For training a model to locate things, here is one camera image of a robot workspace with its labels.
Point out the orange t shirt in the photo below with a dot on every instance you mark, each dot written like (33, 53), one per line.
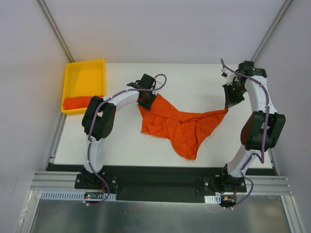
(76, 102)
(185, 130)

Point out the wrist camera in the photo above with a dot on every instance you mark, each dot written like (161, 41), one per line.
(158, 86)
(229, 76)

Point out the white cable duct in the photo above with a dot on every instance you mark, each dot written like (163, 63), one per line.
(76, 195)
(212, 199)

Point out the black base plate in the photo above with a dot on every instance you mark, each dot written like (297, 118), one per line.
(161, 184)

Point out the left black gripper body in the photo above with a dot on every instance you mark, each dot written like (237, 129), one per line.
(147, 103)

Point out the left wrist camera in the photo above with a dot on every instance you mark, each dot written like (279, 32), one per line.
(158, 86)

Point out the right aluminium frame post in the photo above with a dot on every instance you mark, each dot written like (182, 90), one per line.
(272, 28)

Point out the left aluminium frame post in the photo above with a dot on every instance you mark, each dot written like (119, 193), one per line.
(55, 29)

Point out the aluminium frame post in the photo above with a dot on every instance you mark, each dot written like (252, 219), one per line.
(55, 29)
(272, 28)

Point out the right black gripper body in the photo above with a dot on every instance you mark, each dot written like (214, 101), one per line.
(233, 96)

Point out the left white cable duct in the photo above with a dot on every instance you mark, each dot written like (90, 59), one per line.
(76, 195)

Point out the yellow plastic bin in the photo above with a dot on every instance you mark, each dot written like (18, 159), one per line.
(85, 78)

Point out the rolled orange t shirt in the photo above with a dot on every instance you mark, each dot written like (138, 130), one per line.
(76, 102)

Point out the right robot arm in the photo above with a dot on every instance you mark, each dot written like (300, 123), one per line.
(264, 126)

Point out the right white cable duct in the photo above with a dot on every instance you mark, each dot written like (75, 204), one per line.
(212, 199)

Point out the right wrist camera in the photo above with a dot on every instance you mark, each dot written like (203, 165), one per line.
(229, 76)

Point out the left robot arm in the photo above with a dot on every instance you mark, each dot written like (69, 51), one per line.
(98, 120)

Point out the aluminium front rail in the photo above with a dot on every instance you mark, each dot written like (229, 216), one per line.
(61, 180)

